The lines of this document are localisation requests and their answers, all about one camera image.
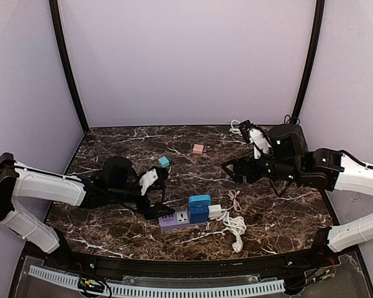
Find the purple power strip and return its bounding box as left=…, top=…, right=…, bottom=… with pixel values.
left=159, top=210, right=207, bottom=231

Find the white charger cube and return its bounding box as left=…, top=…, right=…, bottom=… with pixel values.
left=208, top=204, right=223, bottom=220

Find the dark blue cube socket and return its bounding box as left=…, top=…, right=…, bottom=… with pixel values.
left=188, top=206, right=209, bottom=224

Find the white cable of purple strip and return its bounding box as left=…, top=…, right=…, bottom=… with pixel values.
left=210, top=210, right=248, bottom=253

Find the blue adapter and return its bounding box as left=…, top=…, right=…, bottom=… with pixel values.
left=188, top=194, right=211, bottom=208

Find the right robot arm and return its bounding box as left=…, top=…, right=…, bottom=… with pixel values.
left=221, top=120, right=373, bottom=254

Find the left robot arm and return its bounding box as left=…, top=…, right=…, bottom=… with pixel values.
left=0, top=153, right=175, bottom=254

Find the small teal plug adapter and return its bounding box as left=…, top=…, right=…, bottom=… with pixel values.
left=158, top=156, right=172, bottom=168

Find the pink charger cube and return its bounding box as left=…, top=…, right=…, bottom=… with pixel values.
left=192, top=144, right=211, bottom=155

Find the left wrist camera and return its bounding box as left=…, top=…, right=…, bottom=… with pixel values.
left=139, top=166, right=168, bottom=196

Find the white slotted cable duct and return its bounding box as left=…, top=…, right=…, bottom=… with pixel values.
left=28, top=265, right=285, bottom=298

